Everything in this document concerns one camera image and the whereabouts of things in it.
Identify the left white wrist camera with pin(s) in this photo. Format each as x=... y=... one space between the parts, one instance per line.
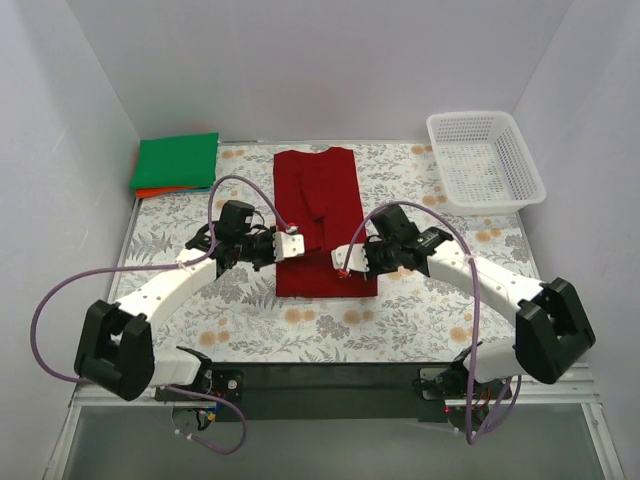
x=287 y=245

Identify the orange folded t-shirt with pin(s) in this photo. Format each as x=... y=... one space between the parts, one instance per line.
x=143 y=193

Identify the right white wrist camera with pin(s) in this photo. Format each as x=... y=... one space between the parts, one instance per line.
x=348 y=259

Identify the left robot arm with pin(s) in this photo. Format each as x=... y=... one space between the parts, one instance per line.
x=116 y=348

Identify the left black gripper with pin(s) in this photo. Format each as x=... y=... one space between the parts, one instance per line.
x=267 y=245

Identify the red t-shirt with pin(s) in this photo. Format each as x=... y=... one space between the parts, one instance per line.
x=319 y=193

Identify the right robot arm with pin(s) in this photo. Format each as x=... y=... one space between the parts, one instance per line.
x=552 y=330

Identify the floral patterned table mat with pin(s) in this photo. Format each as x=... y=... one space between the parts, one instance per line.
x=239 y=317

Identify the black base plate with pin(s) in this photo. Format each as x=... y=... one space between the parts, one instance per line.
x=327 y=391

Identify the aluminium rail frame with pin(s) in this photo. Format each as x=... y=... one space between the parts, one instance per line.
x=552 y=432

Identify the teal folded t-shirt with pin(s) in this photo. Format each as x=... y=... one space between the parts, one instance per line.
x=195 y=189

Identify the green folded t-shirt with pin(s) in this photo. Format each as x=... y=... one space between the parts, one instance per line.
x=178 y=161

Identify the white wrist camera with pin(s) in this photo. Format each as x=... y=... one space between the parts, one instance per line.
x=287 y=245
x=348 y=259

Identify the white plastic basket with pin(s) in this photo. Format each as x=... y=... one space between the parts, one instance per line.
x=484 y=163

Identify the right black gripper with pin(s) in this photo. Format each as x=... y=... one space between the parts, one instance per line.
x=373 y=257

